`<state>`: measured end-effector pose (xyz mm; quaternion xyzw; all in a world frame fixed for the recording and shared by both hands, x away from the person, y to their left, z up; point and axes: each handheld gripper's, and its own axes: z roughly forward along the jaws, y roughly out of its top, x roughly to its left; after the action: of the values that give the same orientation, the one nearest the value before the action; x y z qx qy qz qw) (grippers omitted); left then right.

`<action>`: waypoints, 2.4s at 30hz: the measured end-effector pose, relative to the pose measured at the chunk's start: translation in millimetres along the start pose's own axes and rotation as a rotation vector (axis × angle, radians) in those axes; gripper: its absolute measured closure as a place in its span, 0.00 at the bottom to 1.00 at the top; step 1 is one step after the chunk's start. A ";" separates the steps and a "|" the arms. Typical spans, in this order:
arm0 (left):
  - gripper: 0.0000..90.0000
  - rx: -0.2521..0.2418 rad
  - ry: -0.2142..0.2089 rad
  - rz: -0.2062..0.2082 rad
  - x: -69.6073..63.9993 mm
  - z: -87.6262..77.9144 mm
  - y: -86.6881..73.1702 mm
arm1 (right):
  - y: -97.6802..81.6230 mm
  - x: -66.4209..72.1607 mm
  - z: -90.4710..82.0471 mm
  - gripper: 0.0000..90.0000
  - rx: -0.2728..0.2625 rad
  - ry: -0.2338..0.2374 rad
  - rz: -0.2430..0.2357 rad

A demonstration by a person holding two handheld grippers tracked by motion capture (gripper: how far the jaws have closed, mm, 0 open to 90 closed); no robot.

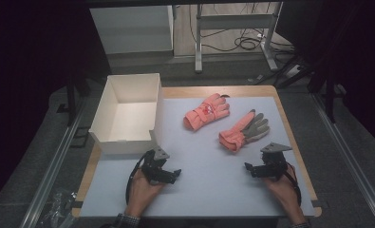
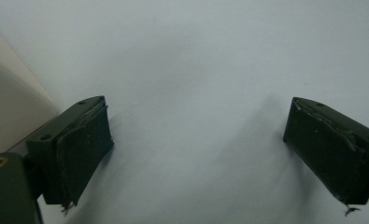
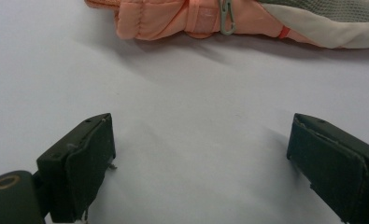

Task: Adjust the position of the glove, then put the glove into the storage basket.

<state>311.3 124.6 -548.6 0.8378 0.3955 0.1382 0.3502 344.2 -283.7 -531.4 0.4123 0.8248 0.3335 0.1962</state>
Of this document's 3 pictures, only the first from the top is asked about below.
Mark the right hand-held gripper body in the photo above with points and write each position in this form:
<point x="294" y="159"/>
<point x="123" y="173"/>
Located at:
<point x="274" y="163"/>

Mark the grey metal desk frame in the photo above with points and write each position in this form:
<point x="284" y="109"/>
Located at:
<point x="235" y="23"/>

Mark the pink glove with red print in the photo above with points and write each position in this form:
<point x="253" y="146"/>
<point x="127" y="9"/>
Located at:
<point x="207" y="111"/>

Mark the black metal stand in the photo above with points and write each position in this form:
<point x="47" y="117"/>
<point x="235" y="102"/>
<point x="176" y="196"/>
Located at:
<point x="71" y="98"/>
<point x="329" y="95"/>

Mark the pink glove with grey palm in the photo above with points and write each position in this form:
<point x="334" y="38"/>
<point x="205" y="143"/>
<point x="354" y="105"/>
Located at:
<point x="242" y="132"/>

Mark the person's right hand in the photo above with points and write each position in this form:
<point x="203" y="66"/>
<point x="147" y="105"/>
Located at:
<point x="283" y="193"/>

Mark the white cabinet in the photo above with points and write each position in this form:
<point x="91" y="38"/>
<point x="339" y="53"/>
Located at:
<point x="134" y="28"/>

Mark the white cardboard box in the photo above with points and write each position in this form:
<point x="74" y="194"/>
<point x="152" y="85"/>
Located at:
<point x="134" y="120"/>

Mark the white power strip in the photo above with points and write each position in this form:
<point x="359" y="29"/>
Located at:
<point x="292" y="71"/>

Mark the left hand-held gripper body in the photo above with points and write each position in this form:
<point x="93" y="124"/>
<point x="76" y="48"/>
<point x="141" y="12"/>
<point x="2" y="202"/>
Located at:
<point x="153" y="164"/>

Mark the grey tape piece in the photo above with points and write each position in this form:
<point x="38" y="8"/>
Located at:
<point x="316" y="203"/>
<point x="77" y="204"/>

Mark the aluminium rail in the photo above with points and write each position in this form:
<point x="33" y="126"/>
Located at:
<point x="349" y="158"/>
<point x="53" y="164"/>

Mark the pale blue table mat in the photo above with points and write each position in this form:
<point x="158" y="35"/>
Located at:
<point x="207" y="164"/>

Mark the person's left hand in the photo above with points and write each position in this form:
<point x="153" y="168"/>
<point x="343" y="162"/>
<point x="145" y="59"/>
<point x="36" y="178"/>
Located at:
<point x="141" y="196"/>

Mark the clear plastic bag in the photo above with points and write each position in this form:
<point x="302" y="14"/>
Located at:
<point x="57" y="209"/>

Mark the black table grommet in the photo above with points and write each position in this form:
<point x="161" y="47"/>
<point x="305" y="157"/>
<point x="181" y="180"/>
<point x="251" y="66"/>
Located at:
<point x="226" y="95"/>

